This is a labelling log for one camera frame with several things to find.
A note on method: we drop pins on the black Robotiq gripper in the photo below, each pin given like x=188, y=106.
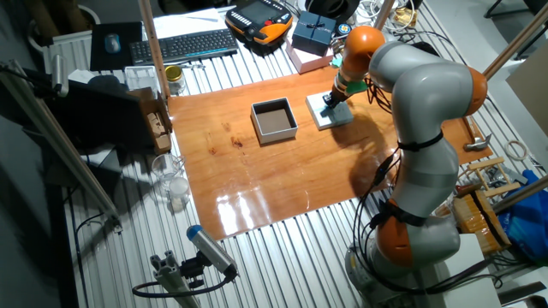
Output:
x=336, y=98

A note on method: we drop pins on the light blue ribboned box lid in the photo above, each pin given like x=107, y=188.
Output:
x=338, y=117

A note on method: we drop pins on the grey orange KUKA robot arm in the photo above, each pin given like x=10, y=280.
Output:
x=428, y=98

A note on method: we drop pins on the pink cardboard box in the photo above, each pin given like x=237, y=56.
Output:
x=306, y=62

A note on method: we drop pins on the light blue open box base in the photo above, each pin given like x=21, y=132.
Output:
x=276, y=122

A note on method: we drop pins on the navy gift box with bow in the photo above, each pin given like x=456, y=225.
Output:
x=314, y=32

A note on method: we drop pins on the brown cardboard box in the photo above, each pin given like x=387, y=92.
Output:
x=160, y=124

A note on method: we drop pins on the white box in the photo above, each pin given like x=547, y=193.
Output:
x=471, y=274

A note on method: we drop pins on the round blue yellow badge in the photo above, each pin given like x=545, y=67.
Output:
x=344, y=29

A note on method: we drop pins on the wood grain table mat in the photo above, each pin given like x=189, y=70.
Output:
x=278, y=179

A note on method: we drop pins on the orange black teach pendant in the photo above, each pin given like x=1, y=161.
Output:
x=261, y=21

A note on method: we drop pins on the small brass fitting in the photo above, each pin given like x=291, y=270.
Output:
x=404, y=17

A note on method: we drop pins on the black computer keyboard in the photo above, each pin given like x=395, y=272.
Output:
x=184, y=46

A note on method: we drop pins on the glass jar yellow lid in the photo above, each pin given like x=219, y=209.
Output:
x=174, y=79

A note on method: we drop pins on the white paper sheet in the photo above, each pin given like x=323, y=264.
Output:
x=184, y=23

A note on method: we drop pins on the small translucent plastic cup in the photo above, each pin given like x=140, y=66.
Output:
x=180, y=192

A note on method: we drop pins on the clear plastic cup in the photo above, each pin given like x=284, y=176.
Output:
x=167, y=169

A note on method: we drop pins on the small wooden rack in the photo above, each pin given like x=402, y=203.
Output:
x=492, y=177

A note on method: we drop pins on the clear plastic container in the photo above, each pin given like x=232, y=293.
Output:
x=141, y=78

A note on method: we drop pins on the brown cardboard panel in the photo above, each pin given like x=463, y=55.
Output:
x=531, y=90

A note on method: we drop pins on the black mouse pad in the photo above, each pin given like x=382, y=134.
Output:
x=132, y=51

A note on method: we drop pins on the grey computer mouse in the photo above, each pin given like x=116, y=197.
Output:
x=112, y=43

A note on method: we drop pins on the black monitor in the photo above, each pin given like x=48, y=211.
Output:
x=103, y=115

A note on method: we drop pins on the blue plastic bag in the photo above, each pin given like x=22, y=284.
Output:
x=528, y=222

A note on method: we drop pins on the silver cylinder device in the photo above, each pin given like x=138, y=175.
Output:
x=59, y=75

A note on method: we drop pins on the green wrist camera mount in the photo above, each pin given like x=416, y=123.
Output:
x=357, y=87

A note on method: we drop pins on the wooden frame pole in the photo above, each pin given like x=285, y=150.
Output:
x=518, y=40
x=153, y=47
x=385, y=13
x=522, y=192

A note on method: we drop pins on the silver camera blue end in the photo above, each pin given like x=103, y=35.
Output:
x=212, y=250

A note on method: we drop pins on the aluminium profile camera stand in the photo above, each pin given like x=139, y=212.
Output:
x=171, y=278

